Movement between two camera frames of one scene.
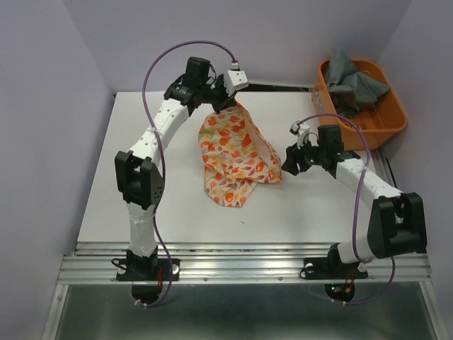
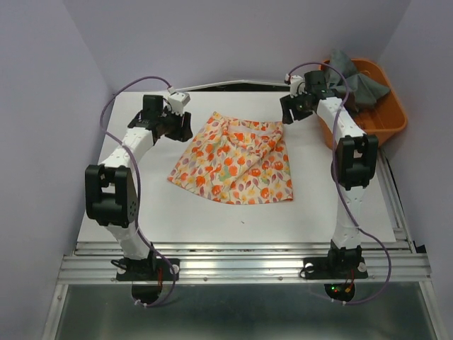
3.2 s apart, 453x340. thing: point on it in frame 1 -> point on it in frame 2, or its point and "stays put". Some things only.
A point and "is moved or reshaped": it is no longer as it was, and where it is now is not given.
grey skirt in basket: (350, 90) stays put
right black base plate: (331, 267) stays put
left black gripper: (226, 101) -> (185, 129)
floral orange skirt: (236, 156) is moved or reshaped
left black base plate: (146, 269) stays put
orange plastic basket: (365, 128) stays put
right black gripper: (294, 155) -> (286, 103)
